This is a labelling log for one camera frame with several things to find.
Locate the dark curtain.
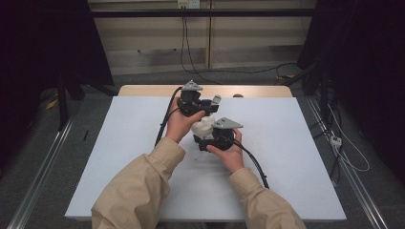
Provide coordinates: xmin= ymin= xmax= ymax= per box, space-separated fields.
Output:
xmin=0 ymin=0 xmax=115 ymax=170
xmin=296 ymin=0 xmax=405 ymax=182

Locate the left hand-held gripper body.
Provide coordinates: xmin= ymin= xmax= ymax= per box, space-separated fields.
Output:
xmin=176 ymin=79 xmax=212 ymax=117

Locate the black metal stand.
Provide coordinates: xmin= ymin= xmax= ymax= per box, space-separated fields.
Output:
xmin=54 ymin=73 xmax=86 ymax=132

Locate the person's left hand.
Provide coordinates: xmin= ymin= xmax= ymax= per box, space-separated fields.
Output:
xmin=164 ymin=96 xmax=207 ymax=145

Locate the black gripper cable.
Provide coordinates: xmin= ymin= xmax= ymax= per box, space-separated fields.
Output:
xmin=154 ymin=85 xmax=183 ymax=148
xmin=227 ymin=135 xmax=270 ymax=190

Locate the yellow floor tape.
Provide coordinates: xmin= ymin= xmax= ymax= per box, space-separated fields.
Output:
xmin=45 ymin=97 xmax=59 ymax=111

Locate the wooden table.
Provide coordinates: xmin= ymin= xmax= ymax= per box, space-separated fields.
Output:
xmin=117 ymin=84 xmax=293 ymax=98

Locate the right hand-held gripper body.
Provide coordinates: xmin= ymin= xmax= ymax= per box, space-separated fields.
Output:
xmin=198 ymin=116 xmax=245 ymax=153

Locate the white floor cable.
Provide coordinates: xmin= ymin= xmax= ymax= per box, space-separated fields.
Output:
xmin=327 ymin=104 xmax=371 ymax=174

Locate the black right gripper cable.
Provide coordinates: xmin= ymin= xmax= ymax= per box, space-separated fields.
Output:
xmin=227 ymin=135 xmax=270 ymax=190

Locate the white wall socket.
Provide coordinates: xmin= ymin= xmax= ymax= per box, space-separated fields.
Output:
xmin=177 ymin=0 xmax=202 ymax=10

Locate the white table cover sheet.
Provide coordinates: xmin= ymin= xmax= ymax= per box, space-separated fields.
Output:
xmin=64 ymin=95 xmax=348 ymax=222

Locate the black horizontal bar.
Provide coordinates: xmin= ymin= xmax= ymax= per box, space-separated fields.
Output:
xmin=90 ymin=9 xmax=317 ymax=18

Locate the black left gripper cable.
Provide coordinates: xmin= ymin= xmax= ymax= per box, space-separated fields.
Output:
xmin=154 ymin=85 xmax=183 ymax=148

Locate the black hanging wall cable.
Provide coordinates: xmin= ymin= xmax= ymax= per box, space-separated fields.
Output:
xmin=180 ymin=15 xmax=300 ymax=86

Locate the aluminium floor rail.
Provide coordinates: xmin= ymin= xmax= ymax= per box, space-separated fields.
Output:
xmin=305 ymin=96 xmax=390 ymax=229
xmin=6 ymin=115 xmax=76 ymax=229

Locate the person's right hand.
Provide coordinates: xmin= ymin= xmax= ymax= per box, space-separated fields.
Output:
xmin=205 ymin=128 xmax=246 ymax=175

